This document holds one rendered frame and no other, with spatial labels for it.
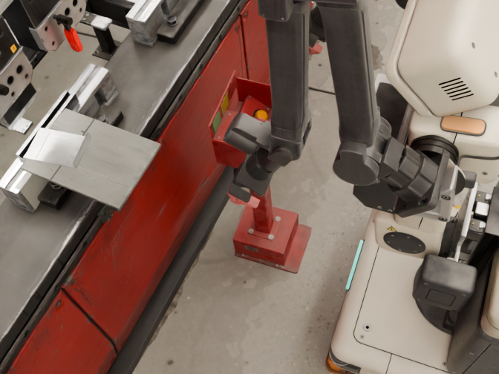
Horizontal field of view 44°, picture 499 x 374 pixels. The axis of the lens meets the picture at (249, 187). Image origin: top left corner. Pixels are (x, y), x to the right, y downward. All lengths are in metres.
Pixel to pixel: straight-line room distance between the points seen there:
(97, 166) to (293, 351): 1.09
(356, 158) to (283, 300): 1.31
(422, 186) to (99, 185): 0.69
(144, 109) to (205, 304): 0.90
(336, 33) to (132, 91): 0.92
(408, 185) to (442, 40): 0.24
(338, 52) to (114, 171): 0.68
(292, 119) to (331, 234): 1.38
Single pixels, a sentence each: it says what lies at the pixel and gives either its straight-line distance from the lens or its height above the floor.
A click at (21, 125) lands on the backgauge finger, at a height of 1.01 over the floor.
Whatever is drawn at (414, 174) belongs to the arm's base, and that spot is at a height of 1.23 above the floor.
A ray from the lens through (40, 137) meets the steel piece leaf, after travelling 1.48.
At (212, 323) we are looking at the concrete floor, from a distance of 2.24.
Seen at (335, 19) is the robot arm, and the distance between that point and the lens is 0.82.
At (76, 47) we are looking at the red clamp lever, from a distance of 1.38.
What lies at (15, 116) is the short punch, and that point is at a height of 1.11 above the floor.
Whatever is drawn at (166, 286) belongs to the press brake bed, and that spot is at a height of 0.05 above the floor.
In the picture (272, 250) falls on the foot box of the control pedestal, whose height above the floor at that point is 0.12.
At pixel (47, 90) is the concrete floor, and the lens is 2.98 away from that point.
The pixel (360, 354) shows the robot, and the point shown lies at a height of 0.27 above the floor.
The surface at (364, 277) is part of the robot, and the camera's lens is 1.99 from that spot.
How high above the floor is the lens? 2.12
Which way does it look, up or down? 60 degrees down
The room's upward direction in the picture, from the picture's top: 9 degrees counter-clockwise
